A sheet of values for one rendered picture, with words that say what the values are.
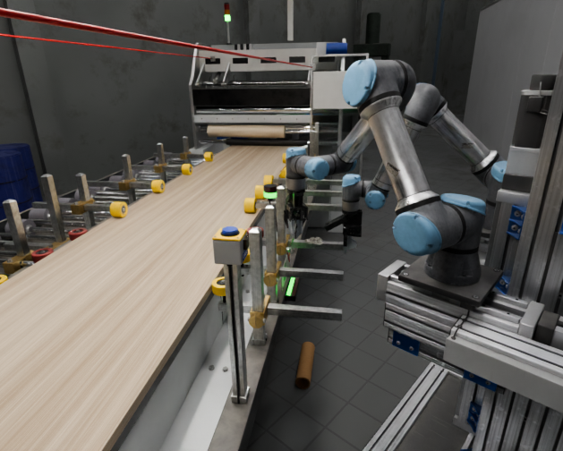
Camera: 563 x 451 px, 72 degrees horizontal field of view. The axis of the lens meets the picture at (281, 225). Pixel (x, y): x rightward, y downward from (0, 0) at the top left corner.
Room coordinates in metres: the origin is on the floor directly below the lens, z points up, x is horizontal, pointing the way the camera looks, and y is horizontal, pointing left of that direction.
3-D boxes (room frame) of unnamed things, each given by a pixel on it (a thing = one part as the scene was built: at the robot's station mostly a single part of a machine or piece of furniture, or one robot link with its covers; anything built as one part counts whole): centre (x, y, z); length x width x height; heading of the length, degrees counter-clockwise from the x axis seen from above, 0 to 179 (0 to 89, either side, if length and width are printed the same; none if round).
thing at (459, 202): (1.00, -0.49, 1.20); 0.13 x 0.12 x 0.14; 122
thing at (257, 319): (1.16, 0.08, 0.81); 0.14 x 0.06 x 0.05; 170
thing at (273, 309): (1.17, 0.01, 0.81); 0.44 x 0.03 x 0.04; 80
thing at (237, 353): (0.88, 0.13, 0.93); 0.05 x 0.05 x 0.45; 80
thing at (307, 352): (1.79, -0.13, 0.04); 0.30 x 0.08 x 0.08; 170
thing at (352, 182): (1.62, -0.31, 1.12); 0.09 x 0.08 x 0.11; 77
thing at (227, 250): (0.88, 0.12, 1.18); 0.07 x 0.07 x 0.08; 80
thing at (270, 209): (1.39, 0.04, 0.89); 0.04 x 0.04 x 0.48; 80
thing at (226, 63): (4.32, 0.09, 0.95); 1.65 x 0.70 x 1.90; 80
